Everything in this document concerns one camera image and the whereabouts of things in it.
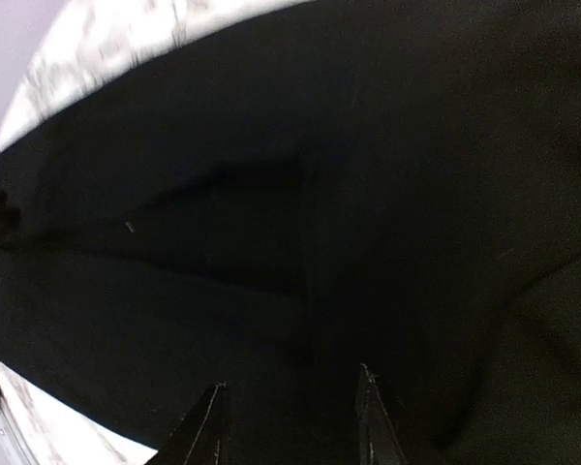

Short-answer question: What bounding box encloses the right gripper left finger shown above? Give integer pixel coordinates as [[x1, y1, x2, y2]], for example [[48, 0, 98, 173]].
[[152, 383, 228, 465]]

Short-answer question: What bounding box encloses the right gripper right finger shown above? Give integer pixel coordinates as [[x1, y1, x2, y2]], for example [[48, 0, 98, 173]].
[[355, 363, 408, 465]]

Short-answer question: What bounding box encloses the black t-shirt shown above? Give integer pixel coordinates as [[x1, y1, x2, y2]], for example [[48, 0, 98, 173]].
[[0, 1, 581, 464]]

